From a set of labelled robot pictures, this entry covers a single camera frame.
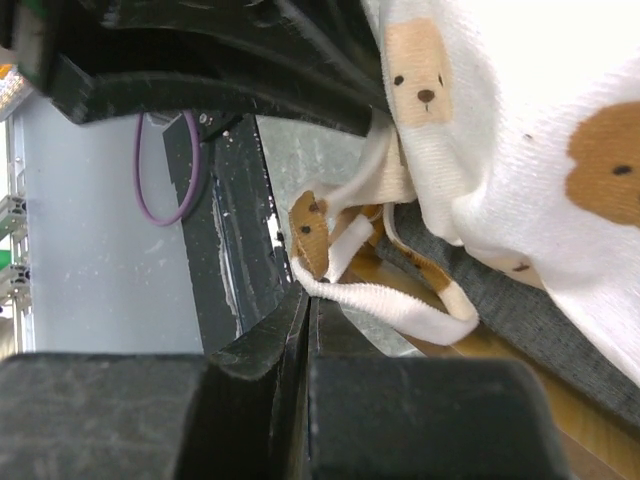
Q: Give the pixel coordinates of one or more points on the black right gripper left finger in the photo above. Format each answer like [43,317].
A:
[234,414]

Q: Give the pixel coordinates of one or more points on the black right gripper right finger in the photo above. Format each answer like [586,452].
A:
[372,416]

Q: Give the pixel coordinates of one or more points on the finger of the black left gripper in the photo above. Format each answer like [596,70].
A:
[314,61]

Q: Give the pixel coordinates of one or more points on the bear print bed mattress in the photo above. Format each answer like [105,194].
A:
[514,125]

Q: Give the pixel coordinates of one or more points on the wooden pet bed frame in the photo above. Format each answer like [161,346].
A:
[594,406]

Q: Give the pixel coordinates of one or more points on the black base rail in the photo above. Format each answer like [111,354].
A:
[233,270]

